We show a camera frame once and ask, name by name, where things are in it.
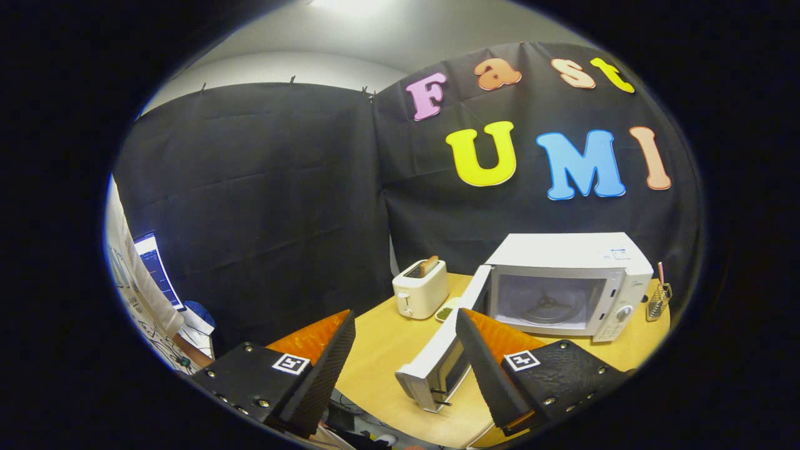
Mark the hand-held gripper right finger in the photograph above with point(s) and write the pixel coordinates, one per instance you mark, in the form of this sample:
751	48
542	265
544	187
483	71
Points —
484	369

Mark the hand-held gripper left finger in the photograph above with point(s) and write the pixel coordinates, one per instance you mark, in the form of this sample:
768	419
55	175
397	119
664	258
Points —
331	362

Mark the white microwave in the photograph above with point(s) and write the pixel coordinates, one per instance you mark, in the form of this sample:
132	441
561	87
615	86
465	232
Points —
562	250

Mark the white divided dish with beans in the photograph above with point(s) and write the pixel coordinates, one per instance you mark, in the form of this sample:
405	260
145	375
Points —
445	311

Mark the white toaster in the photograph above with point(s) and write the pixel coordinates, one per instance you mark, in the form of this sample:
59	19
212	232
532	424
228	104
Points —
422	297

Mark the toast slice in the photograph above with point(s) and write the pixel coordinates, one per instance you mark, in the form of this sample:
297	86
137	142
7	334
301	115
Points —
429	265

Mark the laptop screen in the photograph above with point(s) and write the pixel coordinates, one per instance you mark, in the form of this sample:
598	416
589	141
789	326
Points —
159	272

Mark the pink striped straw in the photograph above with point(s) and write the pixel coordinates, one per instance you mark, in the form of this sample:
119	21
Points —
660	274

